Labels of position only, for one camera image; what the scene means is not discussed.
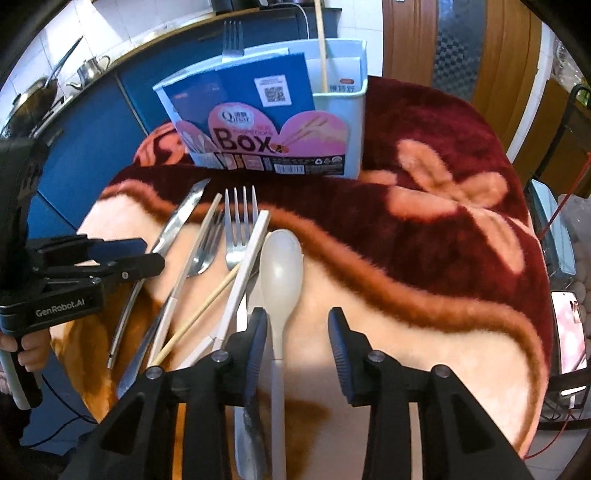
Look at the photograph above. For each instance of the wooden cabinet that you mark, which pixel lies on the wooden cabinet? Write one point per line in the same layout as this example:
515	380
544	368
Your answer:
512	69

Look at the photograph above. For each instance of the black metal rack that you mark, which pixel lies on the black metal rack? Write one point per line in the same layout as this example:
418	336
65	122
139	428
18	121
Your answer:
572	108

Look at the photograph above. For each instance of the grey knife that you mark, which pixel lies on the grey knife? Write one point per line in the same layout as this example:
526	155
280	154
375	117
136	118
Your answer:
247	434

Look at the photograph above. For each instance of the smartphone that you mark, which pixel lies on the smartphone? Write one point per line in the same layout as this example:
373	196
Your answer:
570	332

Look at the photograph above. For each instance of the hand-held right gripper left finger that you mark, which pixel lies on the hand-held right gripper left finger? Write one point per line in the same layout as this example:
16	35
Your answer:
256	355

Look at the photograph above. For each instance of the metal fork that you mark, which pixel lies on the metal fork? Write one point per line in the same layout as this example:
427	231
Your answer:
232	41
204	259

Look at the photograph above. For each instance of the blue chopsticks box holder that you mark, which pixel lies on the blue chopsticks box holder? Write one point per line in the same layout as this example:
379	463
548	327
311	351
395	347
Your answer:
277	120

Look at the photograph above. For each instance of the red floral blanket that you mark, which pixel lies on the red floral blanket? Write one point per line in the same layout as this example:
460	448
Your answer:
415	277

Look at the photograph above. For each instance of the metal wok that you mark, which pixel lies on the metal wok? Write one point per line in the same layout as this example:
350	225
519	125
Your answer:
32	104

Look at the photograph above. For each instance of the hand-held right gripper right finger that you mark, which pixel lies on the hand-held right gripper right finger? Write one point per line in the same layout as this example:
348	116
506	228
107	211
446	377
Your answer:
339	357

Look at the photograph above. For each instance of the metal table knife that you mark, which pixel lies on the metal table knife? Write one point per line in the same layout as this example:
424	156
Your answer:
178	221

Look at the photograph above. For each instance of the clear plastic bottles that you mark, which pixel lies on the clear plastic bottles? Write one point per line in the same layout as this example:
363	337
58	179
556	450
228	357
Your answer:
570	64

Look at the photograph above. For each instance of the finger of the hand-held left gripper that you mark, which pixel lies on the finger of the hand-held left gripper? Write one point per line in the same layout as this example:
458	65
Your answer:
121	247
134	267

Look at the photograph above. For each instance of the person's left hand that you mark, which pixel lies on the person's left hand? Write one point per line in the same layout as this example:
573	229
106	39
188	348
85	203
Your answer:
36	353

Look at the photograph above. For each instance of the wooden door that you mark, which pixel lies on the wooden door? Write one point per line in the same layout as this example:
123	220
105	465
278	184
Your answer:
411	46

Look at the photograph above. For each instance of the wooden chopstick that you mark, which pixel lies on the wooden chopstick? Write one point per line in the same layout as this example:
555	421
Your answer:
199	314
322	50

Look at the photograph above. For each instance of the light blue tray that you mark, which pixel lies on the light blue tray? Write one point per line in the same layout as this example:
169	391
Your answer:
549	221

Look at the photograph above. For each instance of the metal kettle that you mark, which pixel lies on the metal kettle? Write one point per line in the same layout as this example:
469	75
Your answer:
87	69

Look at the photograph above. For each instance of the black appliance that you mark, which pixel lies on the black appliance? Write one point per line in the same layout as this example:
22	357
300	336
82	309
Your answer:
226	4

